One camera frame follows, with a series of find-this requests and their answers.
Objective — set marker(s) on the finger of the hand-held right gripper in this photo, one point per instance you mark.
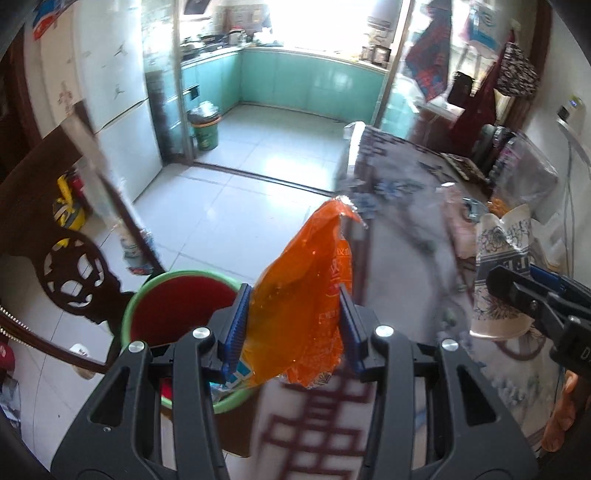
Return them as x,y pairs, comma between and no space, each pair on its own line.
521,290
549,279

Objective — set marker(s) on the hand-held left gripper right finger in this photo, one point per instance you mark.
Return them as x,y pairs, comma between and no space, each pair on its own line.
348,327

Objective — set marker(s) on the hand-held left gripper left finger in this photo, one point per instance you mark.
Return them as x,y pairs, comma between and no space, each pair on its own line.
238,323

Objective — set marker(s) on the orange plastic bag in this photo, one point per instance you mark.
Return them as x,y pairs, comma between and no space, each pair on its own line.
304,300

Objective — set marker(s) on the floral paper cup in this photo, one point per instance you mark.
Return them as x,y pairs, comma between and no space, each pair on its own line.
498,240

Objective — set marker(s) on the green rimmed red bin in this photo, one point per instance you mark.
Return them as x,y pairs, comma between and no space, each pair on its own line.
175,309

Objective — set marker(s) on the blue white wrapper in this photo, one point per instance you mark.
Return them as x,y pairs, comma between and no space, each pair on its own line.
473,207

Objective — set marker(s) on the person's right hand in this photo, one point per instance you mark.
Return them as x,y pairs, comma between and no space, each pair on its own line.
561,415

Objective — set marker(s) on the clear zip bag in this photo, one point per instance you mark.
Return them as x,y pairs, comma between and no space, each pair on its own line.
521,170

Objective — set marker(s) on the dark printed packet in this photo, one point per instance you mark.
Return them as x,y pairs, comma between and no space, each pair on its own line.
464,168

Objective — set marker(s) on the carved wooden chair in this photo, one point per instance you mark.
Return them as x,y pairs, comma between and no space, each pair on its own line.
69,272

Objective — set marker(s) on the dark red hanging cloth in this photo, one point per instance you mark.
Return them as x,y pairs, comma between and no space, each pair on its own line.
485,106

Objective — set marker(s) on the green kitchen waste bin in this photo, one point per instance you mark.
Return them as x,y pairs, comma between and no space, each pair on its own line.
205,131

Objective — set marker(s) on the yellow plastic toy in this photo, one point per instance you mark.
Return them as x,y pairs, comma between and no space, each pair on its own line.
64,207

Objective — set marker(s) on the black hanging bag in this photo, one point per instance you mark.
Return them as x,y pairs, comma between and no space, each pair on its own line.
461,87

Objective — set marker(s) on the black letter print bag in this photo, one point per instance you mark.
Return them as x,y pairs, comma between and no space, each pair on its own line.
517,69

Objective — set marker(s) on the plaid hanging cloth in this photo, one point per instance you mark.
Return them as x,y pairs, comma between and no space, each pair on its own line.
431,55

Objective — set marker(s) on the teal lower kitchen cabinets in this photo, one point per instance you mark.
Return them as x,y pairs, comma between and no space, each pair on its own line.
300,78

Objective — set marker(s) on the white refrigerator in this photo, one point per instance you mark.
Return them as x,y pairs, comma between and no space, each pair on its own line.
111,92

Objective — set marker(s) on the smiley print hanging organizer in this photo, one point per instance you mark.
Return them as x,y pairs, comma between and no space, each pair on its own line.
482,23

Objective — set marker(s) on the steel range hood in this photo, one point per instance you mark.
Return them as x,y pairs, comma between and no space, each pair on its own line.
196,4

